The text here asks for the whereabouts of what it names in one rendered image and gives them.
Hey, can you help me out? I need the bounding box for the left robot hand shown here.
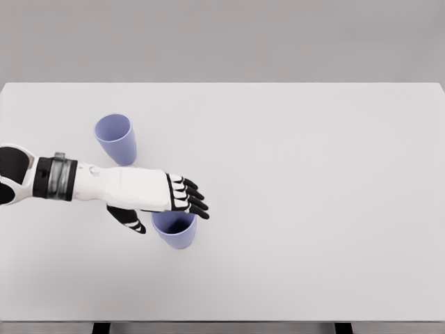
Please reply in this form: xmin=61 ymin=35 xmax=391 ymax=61
xmin=105 ymin=166 xmax=211 ymax=235

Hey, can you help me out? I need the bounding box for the lavender plastic cup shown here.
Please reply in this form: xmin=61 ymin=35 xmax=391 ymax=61
xmin=151 ymin=210 xmax=197 ymax=250
xmin=93 ymin=113 xmax=138 ymax=166

